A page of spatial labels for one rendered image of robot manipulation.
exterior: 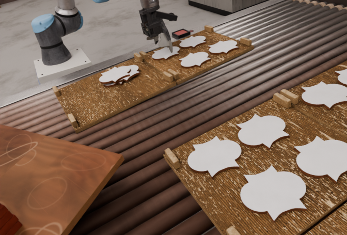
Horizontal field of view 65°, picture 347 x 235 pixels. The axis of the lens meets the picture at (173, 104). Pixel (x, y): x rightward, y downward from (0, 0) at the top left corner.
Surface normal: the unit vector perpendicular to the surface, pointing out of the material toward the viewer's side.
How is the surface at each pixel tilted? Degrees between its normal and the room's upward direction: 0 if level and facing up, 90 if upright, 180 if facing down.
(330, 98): 0
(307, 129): 0
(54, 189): 0
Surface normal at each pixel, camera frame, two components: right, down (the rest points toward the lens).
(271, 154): -0.17, -0.80
